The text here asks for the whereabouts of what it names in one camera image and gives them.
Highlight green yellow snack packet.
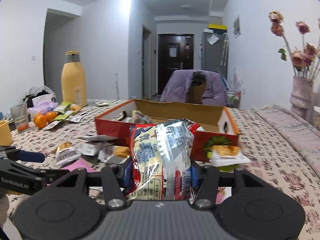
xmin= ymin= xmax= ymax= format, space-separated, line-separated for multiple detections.
xmin=218 ymin=164 xmax=239 ymax=172

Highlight orange cracker snack packet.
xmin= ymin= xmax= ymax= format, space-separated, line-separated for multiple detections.
xmin=207 ymin=145 xmax=251 ymax=167

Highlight pink snack packet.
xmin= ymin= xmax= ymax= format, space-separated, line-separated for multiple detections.
xmin=61 ymin=158 xmax=96 ymax=172

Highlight red white noodle packet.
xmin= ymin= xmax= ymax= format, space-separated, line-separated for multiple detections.
xmin=128 ymin=119 xmax=200 ymax=200

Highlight yellow cup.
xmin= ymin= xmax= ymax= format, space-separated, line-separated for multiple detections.
xmin=0 ymin=120 xmax=12 ymax=146

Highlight orange mandarin front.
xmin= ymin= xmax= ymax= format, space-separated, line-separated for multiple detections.
xmin=34 ymin=114 xmax=47 ymax=129

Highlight orange mandarin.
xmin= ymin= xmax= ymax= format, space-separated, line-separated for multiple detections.
xmin=34 ymin=114 xmax=47 ymax=129
xmin=45 ymin=111 xmax=57 ymax=123

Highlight clear drinking glass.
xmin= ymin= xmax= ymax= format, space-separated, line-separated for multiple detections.
xmin=10 ymin=102 xmax=29 ymax=133

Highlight cracker packet on table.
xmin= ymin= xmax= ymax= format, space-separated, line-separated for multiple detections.
xmin=55 ymin=142 xmax=81 ymax=166

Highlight white pink small packet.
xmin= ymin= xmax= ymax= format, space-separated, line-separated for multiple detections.
xmin=42 ymin=120 xmax=62 ymax=131

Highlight orange mandarin back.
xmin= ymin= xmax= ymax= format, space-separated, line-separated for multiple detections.
xmin=45 ymin=111 xmax=57 ymax=123

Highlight silver snack packet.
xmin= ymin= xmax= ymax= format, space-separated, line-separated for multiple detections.
xmin=78 ymin=135 xmax=117 ymax=142

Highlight green snack bar packet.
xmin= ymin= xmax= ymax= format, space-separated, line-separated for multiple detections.
xmin=54 ymin=101 xmax=71 ymax=114

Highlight orange cardboard box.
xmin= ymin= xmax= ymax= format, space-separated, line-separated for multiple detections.
xmin=95 ymin=99 xmax=239 ymax=161

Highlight patterned table cloth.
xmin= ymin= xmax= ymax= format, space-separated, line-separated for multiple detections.
xmin=11 ymin=100 xmax=319 ymax=239

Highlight yellow thermos bottle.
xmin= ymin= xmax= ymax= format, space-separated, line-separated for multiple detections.
xmin=61 ymin=50 xmax=87 ymax=107

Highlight small snack near bottle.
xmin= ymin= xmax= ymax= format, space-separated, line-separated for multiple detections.
xmin=96 ymin=101 xmax=109 ymax=107

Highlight wooden chair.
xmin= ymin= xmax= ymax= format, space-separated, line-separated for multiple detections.
xmin=185 ymin=79 xmax=206 ymax=105

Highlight pink folded runner cloth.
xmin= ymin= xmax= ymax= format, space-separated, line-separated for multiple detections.
xmin=253 ymin=105 xmax=320 ymax=175

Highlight purple jacket on chair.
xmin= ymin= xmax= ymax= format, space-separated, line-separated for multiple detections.
xmin=160 ymin=69 xmax=227 ymax=106

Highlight pink ceramic vase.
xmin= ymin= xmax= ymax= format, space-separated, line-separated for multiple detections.
xmin=290 ymin=76 xmax=313 ymax=120

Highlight dark entrance door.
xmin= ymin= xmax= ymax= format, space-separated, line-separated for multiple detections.
xmin=158 ymin=34 xmax=194 ymax=95

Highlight grey refrigerator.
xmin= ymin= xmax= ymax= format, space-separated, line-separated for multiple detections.
xmin=201 ymin=28 xmax=229 ymax=79

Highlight dried pink roses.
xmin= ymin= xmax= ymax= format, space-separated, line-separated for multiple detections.
xmin=268 ymin=10 xmax=320 ymax=80

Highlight yellow box on fridge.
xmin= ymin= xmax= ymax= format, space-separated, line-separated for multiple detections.
xmin=208 ymin=24 xmax=227 ymax=30

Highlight wall picture frame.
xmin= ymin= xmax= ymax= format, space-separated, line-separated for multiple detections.
xmin=233 ymin=17 xmax=241 ymax=38

